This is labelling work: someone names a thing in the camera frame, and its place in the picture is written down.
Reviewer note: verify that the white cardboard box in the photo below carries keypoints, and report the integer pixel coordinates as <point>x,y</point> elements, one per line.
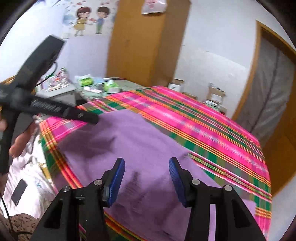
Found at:
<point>175,86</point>

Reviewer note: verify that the cartoon wall sticker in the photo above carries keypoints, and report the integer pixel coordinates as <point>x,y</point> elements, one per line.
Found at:
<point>85,18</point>

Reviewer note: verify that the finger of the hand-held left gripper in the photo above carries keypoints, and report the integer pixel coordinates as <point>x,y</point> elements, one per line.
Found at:
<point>81,115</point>

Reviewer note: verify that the clear plastic sheet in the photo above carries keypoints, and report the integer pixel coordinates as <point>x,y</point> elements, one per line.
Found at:
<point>270,92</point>

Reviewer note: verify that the folding table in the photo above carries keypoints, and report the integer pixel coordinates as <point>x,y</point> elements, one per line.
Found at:
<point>129,84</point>

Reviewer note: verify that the person's left hand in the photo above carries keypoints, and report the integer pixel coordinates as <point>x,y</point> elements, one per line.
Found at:
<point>23,141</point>

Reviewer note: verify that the person's left forearm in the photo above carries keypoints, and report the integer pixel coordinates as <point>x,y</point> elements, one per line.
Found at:
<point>20,228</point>

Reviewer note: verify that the wooden wardrobe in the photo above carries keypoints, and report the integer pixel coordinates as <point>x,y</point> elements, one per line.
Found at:
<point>138,41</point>

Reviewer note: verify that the pink plaid blanket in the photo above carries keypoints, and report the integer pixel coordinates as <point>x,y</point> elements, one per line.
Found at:
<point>196,125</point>

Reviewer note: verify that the white floral bedding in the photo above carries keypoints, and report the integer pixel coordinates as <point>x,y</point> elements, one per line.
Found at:
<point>30,166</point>

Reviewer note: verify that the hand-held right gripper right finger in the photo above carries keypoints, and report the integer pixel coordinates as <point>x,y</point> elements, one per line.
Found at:
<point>177,183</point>

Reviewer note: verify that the green tissue box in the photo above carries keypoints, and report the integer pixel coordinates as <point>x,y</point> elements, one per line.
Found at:
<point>111,87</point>

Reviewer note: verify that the white plastic bag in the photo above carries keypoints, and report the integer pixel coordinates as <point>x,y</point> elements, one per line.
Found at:
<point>153,7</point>

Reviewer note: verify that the colourful bottle pack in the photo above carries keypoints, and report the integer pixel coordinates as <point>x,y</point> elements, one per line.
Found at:
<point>57,80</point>

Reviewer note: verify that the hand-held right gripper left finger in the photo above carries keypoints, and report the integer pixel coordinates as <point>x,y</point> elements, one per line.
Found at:
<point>116,183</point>

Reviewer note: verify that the grey drawer cabinet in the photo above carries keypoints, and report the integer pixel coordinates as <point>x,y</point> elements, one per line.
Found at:
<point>60,95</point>

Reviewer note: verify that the brown labelled cardboard box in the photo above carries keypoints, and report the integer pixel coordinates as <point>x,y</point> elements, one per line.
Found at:
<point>216,95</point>

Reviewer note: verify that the wooden door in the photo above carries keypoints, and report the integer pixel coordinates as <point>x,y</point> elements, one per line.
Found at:
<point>282,166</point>

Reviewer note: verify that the white wall socket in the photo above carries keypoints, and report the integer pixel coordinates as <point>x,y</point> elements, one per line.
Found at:
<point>65,35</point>

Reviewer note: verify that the blue pack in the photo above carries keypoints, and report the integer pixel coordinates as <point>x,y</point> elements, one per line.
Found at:
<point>98,80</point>

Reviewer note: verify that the purple fleece pants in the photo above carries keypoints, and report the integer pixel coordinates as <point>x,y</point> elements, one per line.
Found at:
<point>138,148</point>

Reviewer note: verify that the wooden door frame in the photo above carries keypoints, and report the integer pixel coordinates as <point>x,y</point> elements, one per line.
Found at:
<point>256,46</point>

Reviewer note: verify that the black phone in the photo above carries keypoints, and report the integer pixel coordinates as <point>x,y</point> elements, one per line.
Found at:
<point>19,192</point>

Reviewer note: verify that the wooden headboard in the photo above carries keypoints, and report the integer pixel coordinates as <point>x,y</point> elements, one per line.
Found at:
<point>7,80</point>

